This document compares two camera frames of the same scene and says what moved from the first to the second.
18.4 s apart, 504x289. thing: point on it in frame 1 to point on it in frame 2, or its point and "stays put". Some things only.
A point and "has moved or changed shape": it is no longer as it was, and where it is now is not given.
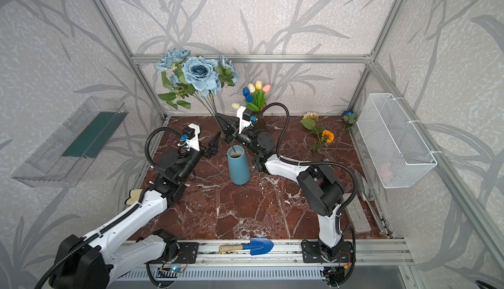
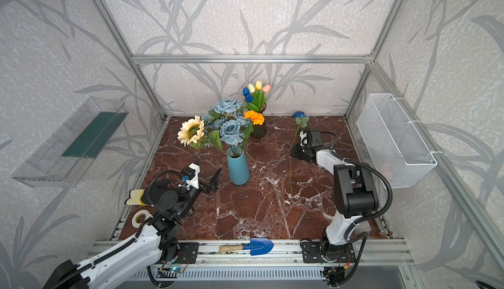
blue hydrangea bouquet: x=182 y=74 to x=227 y=127
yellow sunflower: x=308 y=121 has moved or changed shape
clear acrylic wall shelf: x=64 y=157 stays put
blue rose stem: x=350 y=117 to x=300 y=119
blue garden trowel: x=256 y=245 stays put
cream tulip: x=251 y=88 stays put
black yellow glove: x=136 y=195 stays put
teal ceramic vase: x=239 y=172 stays put
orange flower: x=328 y=136 to x=256 y=118
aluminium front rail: x=287 y=253 stays put
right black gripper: x=227 y=123 to x=295 y=152
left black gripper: x=211 y=150 to x=212 y=186
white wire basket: x=398 y=158 stays put
